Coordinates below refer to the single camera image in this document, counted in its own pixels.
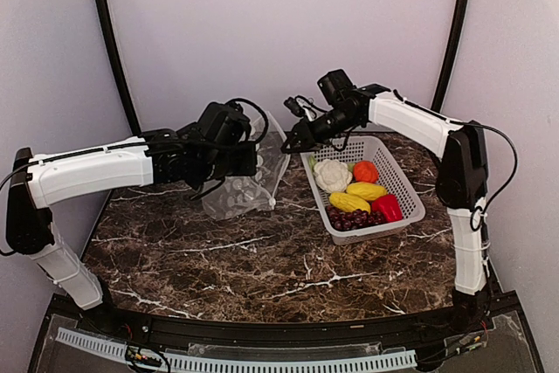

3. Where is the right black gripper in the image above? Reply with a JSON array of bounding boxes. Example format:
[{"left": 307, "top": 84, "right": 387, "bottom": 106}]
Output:
[{"left": 282, "top": 105, "right": 362, "bottom": 152}]

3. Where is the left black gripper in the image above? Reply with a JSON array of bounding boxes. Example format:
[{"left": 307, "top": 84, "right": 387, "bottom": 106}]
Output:
[{"left": 197, "top": 139, "right": 258, "bottom": 182}]

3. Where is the clear polka dot zip bag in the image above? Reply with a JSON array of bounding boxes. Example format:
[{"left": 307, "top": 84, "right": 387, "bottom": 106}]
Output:
[{"left": 202, "top": 111, "right": 290, "bottom": 220}]

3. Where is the white cauliflower toy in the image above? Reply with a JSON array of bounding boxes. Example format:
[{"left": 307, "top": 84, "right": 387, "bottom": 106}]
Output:
[{"left": 314, "top": 159, "right": 353, "bottom": 193}]

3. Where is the white plastic perforated basket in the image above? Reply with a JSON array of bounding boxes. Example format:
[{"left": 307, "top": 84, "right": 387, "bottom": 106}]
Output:
[{"left": 301, "top": 135, "right": 425, "bottom": 245}]

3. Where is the yellow corn toy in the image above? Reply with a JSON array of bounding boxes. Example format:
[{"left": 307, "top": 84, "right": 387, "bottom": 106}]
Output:
[
  {"left": 328, "top": 192, "right": 370, "bottom": 213},
  {"left": 346, "top": 182, "right": 388, "bottom": 202}
]

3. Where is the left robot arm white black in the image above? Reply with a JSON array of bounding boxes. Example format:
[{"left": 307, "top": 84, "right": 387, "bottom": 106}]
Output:
[{"left": 1, "top": 99, "right": 265, "bottom": 335}]

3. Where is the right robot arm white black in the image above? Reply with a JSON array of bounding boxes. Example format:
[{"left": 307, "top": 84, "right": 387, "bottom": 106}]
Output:
[{"left": 281, "top": 69, "right": 494, "bottom": 333}]

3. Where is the orange pumpkin toy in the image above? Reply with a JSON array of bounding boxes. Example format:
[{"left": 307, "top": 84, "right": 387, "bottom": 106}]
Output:
[{"left": 353, "top": 161, "right": 379, "bottom": 183}]

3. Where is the dark red grape bunch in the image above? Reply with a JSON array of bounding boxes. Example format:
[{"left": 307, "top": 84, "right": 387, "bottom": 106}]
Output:
[{"left": 326, "top": 205, "right": 387, "bottom": 231}]

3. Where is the red bell pepper toy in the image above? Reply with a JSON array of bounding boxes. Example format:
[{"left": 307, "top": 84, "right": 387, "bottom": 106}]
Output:
[{"left": 371, "top": 194, "right": 403, "bottom": 223}]

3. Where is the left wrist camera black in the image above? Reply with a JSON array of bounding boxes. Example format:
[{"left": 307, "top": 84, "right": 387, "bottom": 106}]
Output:
[{"left": 225, "top": 98, "right": 270, "bottom": 144}]

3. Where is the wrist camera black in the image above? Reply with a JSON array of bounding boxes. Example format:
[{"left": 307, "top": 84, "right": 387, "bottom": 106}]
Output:
[
  {"left": 284, "top": 95, "right": 326, "bottom": 121},
  {"left": 225, "top": 98, "right": 270, "bottom": 144}
]

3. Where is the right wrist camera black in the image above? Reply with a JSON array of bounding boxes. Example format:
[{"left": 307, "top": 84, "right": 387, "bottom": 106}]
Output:
[{"left": 284, "top": 95, "right": 326, "bottom": 121}]

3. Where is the black front rail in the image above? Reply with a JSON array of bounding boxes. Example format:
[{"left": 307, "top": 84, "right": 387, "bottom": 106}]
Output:
[{"left": 37, "top": 292, "right": 523, "bottom": 349}]

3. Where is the small circuit board with wires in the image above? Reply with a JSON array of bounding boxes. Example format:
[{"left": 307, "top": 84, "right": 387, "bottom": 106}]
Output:
[{"left": 124, "top": 346, "right": 170, "bottom": 372}]

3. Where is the left black frame post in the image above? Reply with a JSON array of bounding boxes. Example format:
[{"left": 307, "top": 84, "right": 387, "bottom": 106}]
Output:
[{"left": 94, "top": 0, "right": 141, "bottom": 135}]

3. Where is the black frame post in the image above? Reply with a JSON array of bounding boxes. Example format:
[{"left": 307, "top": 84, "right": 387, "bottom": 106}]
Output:
[
  {"left": 94, "top": 0, "right": 141, "bottom": 135},
  {"left": 431, "top": 0, "right": 468, "bottom": 112}
]

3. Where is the white slotted cable duct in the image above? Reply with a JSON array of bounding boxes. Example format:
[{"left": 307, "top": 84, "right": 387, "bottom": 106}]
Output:
[{"left": 55, "top": 328, "right": 418, "bottom": 372}]

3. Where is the right black frame post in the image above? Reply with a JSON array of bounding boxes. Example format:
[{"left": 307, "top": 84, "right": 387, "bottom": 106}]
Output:
[{"left": 431, "top": 0, "right": 468, "bottom": 112}]

